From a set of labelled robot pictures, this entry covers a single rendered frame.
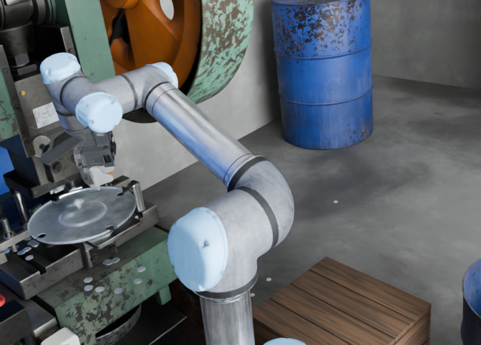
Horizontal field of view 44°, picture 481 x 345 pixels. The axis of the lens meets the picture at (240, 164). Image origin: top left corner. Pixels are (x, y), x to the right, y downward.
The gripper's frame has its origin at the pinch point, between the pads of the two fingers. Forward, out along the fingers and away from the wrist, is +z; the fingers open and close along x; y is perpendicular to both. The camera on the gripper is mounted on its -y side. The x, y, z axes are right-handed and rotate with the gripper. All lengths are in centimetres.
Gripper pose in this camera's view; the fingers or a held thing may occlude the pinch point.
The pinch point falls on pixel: (94, 185)
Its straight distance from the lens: 143.9
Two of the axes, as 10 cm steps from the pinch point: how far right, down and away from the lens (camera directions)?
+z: 0.9, 7.1, 7.0
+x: -1.0, -7.0, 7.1
